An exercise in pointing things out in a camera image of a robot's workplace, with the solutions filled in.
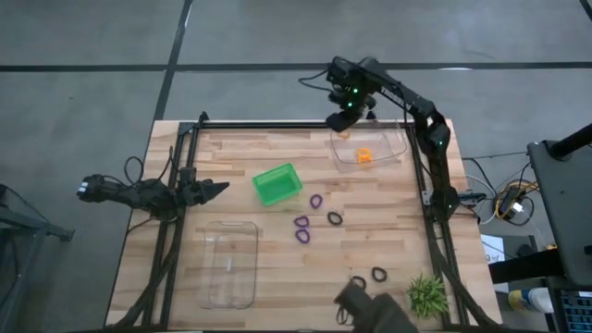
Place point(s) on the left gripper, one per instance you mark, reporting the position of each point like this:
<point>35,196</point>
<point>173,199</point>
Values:
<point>192,194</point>

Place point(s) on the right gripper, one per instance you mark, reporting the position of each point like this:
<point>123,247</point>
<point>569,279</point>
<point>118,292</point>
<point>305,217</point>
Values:
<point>349,92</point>

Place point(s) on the yellow items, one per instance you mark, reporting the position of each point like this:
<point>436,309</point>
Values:
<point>361,157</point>

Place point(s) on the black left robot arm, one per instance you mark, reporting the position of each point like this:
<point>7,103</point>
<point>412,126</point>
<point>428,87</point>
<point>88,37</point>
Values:
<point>134,194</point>

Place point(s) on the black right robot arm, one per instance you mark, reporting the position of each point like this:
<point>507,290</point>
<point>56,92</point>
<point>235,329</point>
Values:
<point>416,104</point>

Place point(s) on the clear plastic bin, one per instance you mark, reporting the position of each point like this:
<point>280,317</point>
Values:
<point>226,277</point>
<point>384,148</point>

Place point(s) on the green plastic basket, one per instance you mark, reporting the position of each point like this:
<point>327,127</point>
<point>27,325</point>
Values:
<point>277,185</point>

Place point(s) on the black power strip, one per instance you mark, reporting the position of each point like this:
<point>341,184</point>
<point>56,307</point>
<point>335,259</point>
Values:
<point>512,201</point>

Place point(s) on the black metal stand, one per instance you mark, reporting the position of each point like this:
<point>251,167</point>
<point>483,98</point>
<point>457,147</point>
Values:
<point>28,226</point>

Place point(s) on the white paper sheet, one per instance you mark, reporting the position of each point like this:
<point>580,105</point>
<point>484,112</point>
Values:
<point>492,247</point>

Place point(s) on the green plant in white pot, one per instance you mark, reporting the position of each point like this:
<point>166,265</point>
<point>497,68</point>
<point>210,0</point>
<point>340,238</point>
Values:
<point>426,296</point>

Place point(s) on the white and yellow bottle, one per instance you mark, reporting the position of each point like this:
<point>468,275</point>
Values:
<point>532,300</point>

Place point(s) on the laptop with blue keyboard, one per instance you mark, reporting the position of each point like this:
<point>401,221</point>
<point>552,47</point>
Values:
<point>578,314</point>

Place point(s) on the black aluminium table frame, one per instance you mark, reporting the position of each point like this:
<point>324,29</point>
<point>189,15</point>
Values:
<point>277,125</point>

